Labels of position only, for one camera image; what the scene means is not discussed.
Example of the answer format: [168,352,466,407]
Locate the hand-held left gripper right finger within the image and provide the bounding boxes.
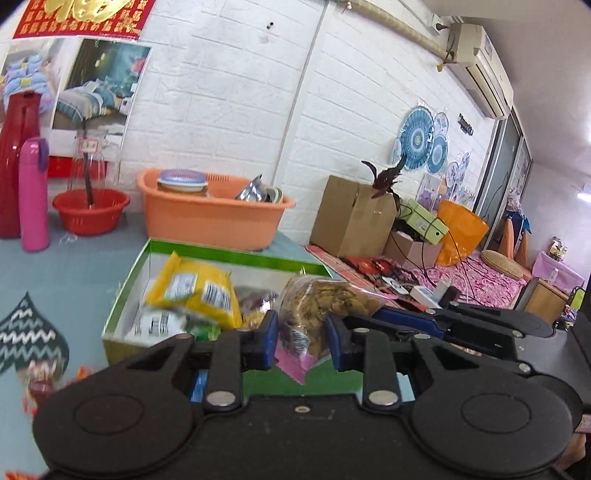
[325,314,532,411]

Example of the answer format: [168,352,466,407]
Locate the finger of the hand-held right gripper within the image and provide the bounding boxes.
[370,307,467,342]
[434,301,525,326]

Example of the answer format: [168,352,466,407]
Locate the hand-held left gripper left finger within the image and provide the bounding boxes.
[110,310,280,413]

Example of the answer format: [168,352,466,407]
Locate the clear pink-edged twist snack packet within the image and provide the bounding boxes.
[274,274,384,386]

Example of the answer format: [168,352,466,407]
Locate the green cardboard box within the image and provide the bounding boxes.
[102,237,370,398]

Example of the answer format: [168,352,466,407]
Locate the large yellow snack packet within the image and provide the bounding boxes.
[145,251,243,330]

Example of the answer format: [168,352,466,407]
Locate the green snack packet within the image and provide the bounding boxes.
[131,308,221,346]

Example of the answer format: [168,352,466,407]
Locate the red noodle snack packet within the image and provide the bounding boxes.
[25,362,63,411]

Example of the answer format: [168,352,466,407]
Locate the pink floral blanket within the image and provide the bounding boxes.
[406,258,532,310]

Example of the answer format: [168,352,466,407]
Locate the white power strip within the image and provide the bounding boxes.
[409,284,451,305]

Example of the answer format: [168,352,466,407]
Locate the wooden cabinet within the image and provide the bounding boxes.
[515,277,573,324]

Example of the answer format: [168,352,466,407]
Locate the woven straw cushion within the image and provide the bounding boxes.
[480,249,525,280]

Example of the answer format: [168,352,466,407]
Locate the purple storage box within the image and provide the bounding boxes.
[533,251,585,296]

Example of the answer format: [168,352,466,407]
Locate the red paper packets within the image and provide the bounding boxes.
[344,255,407,282]

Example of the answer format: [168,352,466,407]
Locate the open brown cardboard box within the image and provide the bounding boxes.
[383,230,444,268]

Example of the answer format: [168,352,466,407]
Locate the orange plastic bag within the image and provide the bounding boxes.
[436,199,490,267]

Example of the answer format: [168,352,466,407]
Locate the plaid mat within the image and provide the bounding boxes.
[305,244,393,287]

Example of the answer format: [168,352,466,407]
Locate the green shoe box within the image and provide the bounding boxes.
[399,198,450,245]

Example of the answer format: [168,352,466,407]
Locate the closed brown cardboard box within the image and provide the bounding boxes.
[310,175,399,258]

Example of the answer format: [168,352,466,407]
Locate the orange plastic basin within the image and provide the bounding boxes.
[137,168,296,252]

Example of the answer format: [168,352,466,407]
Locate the glass sliding door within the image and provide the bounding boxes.
[475,106,532,232]

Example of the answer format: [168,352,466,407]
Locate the purple leaf plant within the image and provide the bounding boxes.
[361,154,409,208]

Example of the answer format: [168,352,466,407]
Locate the steel bowl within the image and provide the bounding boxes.
[235,174,269,202]

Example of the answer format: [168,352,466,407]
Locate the jar with blue lid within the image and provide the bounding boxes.
[157,169,209,197]

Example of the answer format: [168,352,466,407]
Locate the teal printed tablecloth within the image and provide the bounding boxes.
[0,208,333,480]

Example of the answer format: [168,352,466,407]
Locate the red plastic basin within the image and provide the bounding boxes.
[52,188,131,237]

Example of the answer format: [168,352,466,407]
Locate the glass pitcher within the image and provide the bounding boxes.
[67,131,123,208]

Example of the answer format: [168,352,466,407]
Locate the white air conditioner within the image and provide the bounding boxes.
[445,22,514,120]

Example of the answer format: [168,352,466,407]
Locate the red paper sheet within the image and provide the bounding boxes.
[47,156,75,180]

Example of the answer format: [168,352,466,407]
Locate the pink bottle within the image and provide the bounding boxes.
[18,137,51,253]

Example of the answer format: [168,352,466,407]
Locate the beige wrapped pipe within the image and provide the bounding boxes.
[348,0,446,63]

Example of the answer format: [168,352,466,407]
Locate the red thermos jug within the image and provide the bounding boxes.
[0,91,42,239]

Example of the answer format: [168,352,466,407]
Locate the medium blue round wall decoration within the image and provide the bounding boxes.
[427,134,448,174]

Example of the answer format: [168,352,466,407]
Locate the large blue round wall decoration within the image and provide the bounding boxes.
[396,105,435,169]

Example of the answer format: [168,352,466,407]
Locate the white wall conduit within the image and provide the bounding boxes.
[272,0,326,185]

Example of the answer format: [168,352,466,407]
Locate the wall poster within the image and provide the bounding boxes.
[0,0,158,139]

